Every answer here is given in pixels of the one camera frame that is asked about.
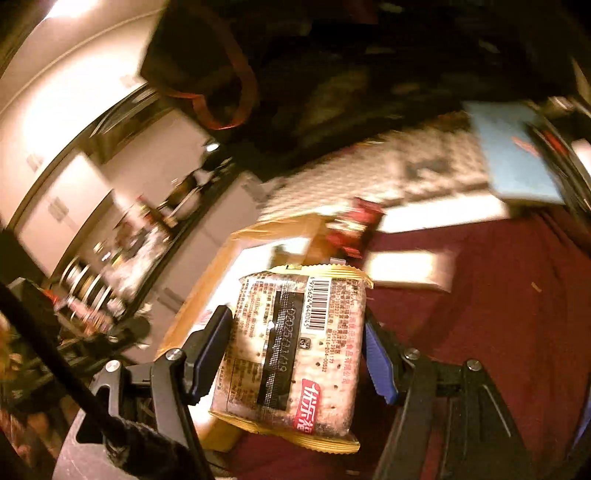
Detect cardboard box white inside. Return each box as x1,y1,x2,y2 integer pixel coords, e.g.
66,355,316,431
154,213,342,453

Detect black foam-wrapped cable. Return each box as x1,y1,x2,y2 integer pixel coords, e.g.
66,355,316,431
0,279,206,480

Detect black cloth bag red strap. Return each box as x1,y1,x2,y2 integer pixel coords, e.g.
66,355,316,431
139,0,591,162

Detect red snack packet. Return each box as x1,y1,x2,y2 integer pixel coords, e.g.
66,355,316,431
323,198,386,259

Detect heap of clear plastic bags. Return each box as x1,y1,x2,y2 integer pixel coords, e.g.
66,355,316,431
106,228,171,296

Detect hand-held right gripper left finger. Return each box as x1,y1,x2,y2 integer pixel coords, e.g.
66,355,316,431
90,305,234,480

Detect clear cracker packet yellow edges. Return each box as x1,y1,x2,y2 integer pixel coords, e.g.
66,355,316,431
209,264,374,453

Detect blue book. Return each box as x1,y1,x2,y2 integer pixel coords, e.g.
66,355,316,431
463,100,566,206

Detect range hood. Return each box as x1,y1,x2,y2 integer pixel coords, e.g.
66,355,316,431
90,85,160,139

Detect dark shelf rack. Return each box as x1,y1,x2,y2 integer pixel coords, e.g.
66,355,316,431
9,277,153,370

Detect white wall cabinets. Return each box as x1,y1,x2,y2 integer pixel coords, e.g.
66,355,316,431
18,150,116,278

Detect white flat card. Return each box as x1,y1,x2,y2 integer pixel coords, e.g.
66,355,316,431
379,203,511,234
365,251,455,292

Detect white dish rack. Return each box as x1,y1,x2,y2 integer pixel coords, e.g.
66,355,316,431
60,256,116,308

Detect dark red cloth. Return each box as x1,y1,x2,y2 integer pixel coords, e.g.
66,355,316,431
226,203,591,480

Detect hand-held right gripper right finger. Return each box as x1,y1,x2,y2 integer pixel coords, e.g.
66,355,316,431
362,310,535,480

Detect white textured mat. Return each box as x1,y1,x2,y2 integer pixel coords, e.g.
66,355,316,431
259,124,513,222

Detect grey base cabinets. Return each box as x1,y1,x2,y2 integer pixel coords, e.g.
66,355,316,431
148,173,273,333

